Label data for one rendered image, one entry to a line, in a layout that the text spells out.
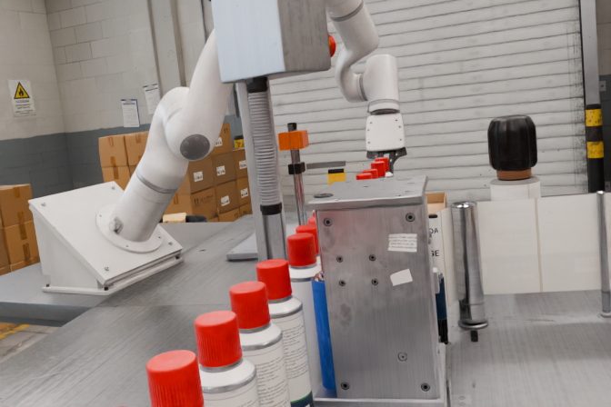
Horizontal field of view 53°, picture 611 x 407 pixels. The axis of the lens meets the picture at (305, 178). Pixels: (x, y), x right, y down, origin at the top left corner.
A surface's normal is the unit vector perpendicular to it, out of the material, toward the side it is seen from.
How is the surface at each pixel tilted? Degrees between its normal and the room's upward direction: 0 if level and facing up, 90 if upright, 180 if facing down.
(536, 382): 0
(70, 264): 90
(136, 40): 90
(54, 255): 90
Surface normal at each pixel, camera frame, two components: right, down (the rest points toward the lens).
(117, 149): -0.38, 0.16
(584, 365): -0.11, -0.99
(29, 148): 0.90, -0.04
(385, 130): -0.26, -0.20
